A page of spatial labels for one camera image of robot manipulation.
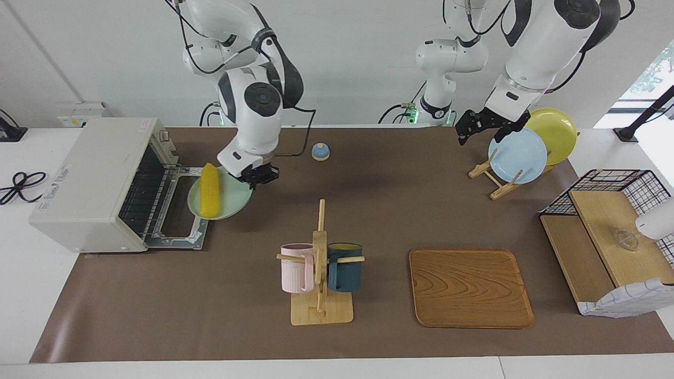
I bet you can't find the light green plate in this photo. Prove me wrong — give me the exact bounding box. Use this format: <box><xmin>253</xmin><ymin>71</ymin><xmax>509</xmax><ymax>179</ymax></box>
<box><xmin>187</xmin><ymin>166</ymin><xmax>254</xmax><ymax>221</ymax></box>

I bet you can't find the yellow corn cob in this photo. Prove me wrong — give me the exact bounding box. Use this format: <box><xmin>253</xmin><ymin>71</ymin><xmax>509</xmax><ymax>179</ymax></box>
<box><xmin>199</xmin><ymin>162</ymin><xmax>220</xmax><ymax>218</ymax></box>

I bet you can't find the oven glass door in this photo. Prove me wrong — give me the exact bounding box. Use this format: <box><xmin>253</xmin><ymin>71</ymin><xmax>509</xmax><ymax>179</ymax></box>
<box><xmin>145</xmin><ymin>167</ymin><xmax>210</xmax><ymax>250</ymax></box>

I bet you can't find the white toaster oven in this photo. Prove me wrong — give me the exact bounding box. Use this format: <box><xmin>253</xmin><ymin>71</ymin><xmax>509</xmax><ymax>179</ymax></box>
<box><xmin>29</xmin><ymin>117</ymin><xmax>180</xmax><ymax>254</ymax></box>

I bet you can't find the light blue plate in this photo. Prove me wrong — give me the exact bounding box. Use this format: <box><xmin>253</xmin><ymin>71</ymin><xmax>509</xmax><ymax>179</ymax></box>
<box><xmin>488</xmin><ymin>128</ymin><xmax>548</xmax><ymax>184</ymax></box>

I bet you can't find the wooden plate rack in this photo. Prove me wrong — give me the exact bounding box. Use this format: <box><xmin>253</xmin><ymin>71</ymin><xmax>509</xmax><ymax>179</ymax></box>
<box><xmin>469</xmin><ymin>147</ymin><xmax>556</xmax><ymax>201</ymax></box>

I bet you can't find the yellow plate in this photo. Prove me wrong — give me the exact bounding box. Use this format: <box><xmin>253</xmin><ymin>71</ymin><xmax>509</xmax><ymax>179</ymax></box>
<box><xmin>525</xmin><ymin>108</ymin><xmax>578</xmax><ymax>166</ymax></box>

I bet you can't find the brown table mat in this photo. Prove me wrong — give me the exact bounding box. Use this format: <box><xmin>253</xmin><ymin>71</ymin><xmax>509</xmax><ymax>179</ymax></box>
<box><xmin>29</xmin><ymin>126</ymin><xmax>674</xmax><ymax>364</ymax></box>

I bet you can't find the pink mug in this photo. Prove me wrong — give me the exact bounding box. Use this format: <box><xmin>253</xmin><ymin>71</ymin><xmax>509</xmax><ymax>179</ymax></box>
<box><xmin>280</xmin><ymin>243</ymin><xmax>315</xmax><ymax>294</ymax></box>

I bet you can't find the dark blue mug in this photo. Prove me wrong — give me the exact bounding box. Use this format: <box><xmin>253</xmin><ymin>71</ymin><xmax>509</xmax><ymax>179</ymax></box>
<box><xmin>327</xmin><ymin>242</ymin><xmax>364</xmax><ymax>293</ymax></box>

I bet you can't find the wooden two-level shelf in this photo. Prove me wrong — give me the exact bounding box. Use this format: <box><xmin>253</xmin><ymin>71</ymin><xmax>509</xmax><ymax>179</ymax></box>
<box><xmin>540</xmin><ymin>189</ymin><xmax>674</xmax><ymax>316</ymax></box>

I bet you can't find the wooden mug tree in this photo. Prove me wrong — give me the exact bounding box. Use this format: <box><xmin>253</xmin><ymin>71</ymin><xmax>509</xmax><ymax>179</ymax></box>
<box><xmin>276</xmin><ymin>198</ymin><xmax>365</xmax><ymax>326</ymax></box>

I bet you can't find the black clamp stand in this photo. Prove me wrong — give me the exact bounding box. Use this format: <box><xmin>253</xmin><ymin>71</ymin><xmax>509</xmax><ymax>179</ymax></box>
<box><xmin>613</xmin><ymin>84</ymin><xmax>674</xmax><ymax>143</ymax></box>

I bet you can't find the wooden tray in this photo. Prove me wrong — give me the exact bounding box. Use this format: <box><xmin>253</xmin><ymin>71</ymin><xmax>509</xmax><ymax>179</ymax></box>
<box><xmin>409</xmin><ymin>248</ymin><xmax>534</xmax><ymax>330</ymax></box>

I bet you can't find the clear glass cup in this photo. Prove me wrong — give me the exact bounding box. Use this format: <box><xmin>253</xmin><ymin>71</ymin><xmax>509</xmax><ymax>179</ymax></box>
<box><xmin>613</xmin><ymin>229</ymin><xmax>640</xmax><ymax>252</ymax></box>

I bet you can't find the white rounded device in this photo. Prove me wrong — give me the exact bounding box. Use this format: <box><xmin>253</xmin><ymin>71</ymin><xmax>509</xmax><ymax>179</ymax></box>
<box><xmin>636</xmin><ymin>197</ymin><xmax>674</xmax><ymax>240</ymax></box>

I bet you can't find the white power box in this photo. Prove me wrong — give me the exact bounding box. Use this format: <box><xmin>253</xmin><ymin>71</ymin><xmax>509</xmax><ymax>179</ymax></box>
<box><xmin>57</xmin><ymin>103</ymin><xmax>114</xmax><ymax>128</ymax></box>

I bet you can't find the white checkered cloth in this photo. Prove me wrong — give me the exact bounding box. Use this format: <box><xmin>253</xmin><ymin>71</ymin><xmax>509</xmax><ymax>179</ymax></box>
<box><xmin>577</xmin><ymin>278</ymin><xmax>674</xmax><ymax>318</ymax></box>

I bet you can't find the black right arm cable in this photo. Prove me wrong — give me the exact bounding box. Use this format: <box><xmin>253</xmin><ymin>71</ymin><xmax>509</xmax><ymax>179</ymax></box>
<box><xmin>274</xmin><ymin>108</ymin><xmax>316</xmax><ymax>157</ymax></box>

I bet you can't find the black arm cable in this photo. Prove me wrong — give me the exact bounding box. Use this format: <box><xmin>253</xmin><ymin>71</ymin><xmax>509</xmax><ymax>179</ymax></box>
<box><xmin>545</xmin><ymin>50</ymin><xmax>588</xmax><ymax>95</ymax></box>
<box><xmin>274</xmin><ymin>108</ymin><xmax>316</xmax><ymax>157</ymax></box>

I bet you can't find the oven wire rack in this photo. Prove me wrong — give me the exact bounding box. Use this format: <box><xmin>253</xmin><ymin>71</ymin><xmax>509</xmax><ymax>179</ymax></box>
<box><xmin>120</xmin><ymin>145</ymin><xmax>203</xmax><ymax>237</ymax></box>

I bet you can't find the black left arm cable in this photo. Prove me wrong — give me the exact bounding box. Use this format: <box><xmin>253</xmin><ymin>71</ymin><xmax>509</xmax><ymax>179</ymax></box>
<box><xmin>545</xmin><ymin>50</ymin><xmax>588</xmax><ymax>95</ymax></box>

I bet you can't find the black wire basket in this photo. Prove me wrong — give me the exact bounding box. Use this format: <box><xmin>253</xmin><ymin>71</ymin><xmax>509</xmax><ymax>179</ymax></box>
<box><xmin>540</xmin><ymin>169</ymin><xmax>674</xmax><ymax>264</ymax></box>

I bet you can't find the coiled black cable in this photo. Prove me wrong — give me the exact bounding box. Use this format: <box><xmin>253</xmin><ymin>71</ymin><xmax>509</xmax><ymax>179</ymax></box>
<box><xmin>0</xmin><ymin>171</ymin><xmax>49</xmax><ymax>206</ymax></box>

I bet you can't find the black table mount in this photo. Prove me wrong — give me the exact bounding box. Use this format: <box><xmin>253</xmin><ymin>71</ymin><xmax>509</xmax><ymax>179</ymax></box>
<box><xmin>0</xmin><ymin>109</ymin><xmax>28</xmax><ymax>143</ymax></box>

